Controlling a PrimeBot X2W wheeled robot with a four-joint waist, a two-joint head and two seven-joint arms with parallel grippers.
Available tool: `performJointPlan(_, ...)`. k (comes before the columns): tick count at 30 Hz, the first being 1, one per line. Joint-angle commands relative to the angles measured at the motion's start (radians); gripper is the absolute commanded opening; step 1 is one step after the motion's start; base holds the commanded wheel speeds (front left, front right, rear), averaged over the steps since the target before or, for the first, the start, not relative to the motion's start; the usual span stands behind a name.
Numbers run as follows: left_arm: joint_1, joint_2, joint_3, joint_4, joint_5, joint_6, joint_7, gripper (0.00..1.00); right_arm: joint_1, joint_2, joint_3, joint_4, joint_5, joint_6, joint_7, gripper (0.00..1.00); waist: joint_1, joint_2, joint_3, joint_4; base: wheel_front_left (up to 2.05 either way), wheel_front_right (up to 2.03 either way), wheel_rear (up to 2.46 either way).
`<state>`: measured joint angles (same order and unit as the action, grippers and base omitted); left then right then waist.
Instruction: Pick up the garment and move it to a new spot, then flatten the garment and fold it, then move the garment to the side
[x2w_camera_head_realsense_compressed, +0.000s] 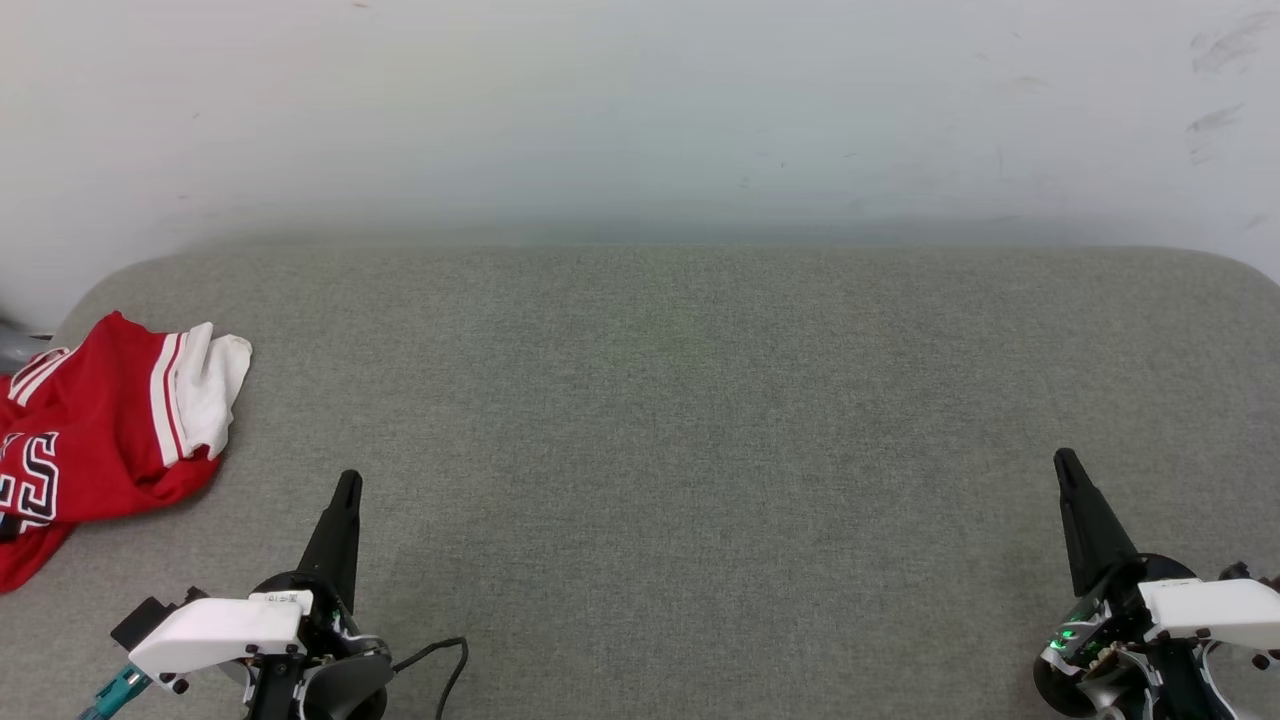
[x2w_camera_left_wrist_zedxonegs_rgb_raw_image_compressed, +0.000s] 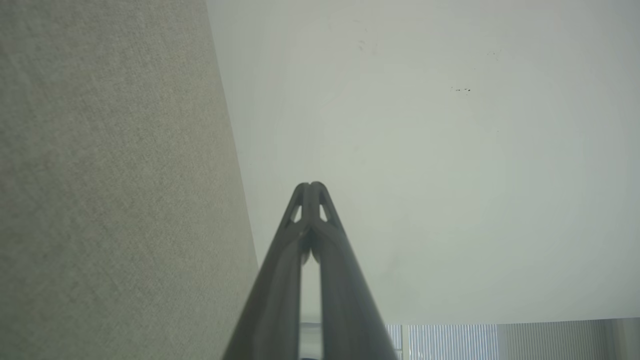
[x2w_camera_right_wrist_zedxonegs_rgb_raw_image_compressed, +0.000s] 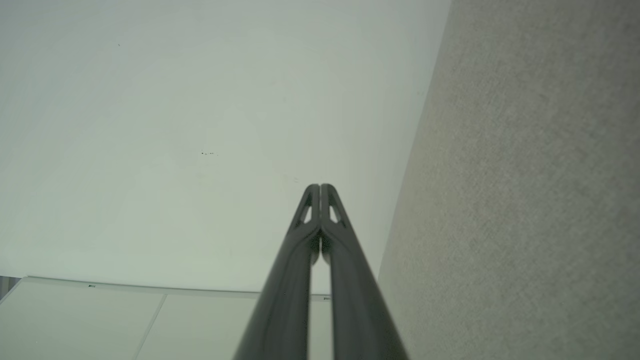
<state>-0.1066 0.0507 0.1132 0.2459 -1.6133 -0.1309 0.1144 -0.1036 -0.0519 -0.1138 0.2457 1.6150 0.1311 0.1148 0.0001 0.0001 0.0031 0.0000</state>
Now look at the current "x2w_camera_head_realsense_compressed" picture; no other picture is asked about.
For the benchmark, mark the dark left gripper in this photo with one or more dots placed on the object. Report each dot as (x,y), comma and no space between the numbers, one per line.
(325,690)

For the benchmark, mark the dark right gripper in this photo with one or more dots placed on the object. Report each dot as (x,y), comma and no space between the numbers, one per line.
(1110,670)

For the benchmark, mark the red white sports jersey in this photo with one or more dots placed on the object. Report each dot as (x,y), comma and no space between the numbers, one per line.
(100,420)

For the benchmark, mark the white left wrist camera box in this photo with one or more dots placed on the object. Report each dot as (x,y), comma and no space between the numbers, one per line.
(215,632)

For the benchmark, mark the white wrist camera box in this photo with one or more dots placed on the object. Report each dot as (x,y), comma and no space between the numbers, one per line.
(215,632)
(1215,608)

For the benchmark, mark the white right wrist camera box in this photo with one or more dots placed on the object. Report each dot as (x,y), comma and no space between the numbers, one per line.
(1215,608)

